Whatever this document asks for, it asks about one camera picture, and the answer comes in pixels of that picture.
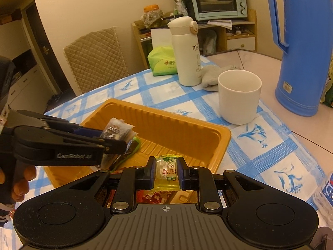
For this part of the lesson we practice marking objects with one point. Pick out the glass jar orange lid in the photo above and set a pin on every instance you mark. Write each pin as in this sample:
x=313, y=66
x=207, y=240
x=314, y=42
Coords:
x=152, y=17

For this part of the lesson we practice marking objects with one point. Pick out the white cup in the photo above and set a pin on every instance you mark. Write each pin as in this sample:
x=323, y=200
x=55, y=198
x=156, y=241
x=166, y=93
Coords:
x=239, y=96

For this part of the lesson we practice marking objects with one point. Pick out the long green black snack packet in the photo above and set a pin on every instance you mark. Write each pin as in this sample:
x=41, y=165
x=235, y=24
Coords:
x=132, y=145

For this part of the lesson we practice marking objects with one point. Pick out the grey cloth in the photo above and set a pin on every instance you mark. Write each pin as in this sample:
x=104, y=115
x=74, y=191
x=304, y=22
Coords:
x=212, y=76

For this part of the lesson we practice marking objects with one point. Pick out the wooden shelf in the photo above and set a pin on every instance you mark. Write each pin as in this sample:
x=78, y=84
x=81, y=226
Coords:
x=239, y=41

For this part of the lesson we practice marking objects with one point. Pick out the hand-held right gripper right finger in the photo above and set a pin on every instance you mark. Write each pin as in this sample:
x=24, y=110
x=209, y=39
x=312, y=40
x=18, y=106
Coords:
x=183, y=174

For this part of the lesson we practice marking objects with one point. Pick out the pale blue toaster oven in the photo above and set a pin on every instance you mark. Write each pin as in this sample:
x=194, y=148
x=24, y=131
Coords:
x=218, y=0

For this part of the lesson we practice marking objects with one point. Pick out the red snack packet white print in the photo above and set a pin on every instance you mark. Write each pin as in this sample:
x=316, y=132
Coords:
x=153, y=196

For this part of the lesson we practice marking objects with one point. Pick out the clear grey snack packet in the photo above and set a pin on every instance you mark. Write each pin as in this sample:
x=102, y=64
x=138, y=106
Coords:
x=117, y=130

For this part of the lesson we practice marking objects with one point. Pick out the yellow green candy packet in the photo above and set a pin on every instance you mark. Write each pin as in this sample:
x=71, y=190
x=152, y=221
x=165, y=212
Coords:
x=166, y=174

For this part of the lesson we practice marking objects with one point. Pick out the orange plastic tray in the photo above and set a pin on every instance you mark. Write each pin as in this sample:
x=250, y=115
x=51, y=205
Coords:
x=182, y=135

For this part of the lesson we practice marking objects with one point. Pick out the beige quilted chair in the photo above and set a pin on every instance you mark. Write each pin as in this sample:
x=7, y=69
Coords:
x=96, y=60

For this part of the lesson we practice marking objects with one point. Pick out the green snack bag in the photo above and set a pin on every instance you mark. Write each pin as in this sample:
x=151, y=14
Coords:
x=328, y=88

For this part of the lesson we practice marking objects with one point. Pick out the blue flat pack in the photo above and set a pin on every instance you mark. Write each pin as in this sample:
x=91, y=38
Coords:
x=325, y=195

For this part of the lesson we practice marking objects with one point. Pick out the green tissue pack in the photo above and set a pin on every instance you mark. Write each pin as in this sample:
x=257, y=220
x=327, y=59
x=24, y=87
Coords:
x=162, y=62

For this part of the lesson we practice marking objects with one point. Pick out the blue checked white tablecloth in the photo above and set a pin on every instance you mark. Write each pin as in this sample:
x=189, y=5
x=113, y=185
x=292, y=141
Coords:
x=260, y=145

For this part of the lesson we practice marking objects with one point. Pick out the stack of papers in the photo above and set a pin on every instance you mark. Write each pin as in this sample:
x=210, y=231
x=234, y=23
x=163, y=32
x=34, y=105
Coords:
x=221, y=24

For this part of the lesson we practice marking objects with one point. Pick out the white thermos bottle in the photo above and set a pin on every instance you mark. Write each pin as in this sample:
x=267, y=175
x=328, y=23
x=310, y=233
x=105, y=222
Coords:
x=186, y=57

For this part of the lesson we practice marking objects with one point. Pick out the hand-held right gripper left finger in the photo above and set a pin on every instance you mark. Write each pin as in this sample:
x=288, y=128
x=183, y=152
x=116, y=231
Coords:
x=150, y=174

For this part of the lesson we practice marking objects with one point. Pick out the blue thermos jug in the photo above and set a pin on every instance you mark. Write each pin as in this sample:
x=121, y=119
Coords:
x=299, y=57

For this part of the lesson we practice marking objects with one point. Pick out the person's left hand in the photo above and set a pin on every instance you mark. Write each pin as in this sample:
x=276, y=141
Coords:
x=24, y=179

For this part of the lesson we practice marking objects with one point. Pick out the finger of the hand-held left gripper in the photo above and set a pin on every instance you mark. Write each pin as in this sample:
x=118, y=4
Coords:
x=72, y=148
x=52, y=123

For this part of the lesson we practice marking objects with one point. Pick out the white cabinet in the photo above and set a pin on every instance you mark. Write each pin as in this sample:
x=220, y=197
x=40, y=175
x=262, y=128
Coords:
x=23, y=65

